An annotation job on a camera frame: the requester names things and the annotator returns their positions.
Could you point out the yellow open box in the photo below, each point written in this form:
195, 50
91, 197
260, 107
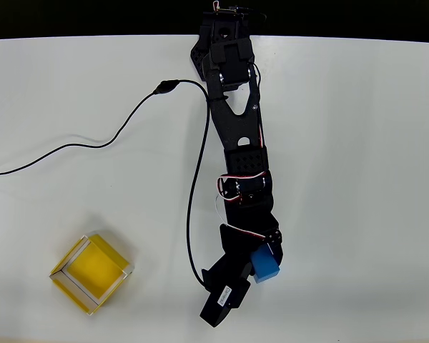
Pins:
93, 269

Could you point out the black webcam with white label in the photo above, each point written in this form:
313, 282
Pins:
214, 311

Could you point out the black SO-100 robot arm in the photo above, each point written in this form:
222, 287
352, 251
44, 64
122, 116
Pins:
236, 125

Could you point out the blue block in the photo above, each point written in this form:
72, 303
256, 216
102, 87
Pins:
264, 266

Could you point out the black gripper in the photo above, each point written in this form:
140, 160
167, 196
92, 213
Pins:
240, 246

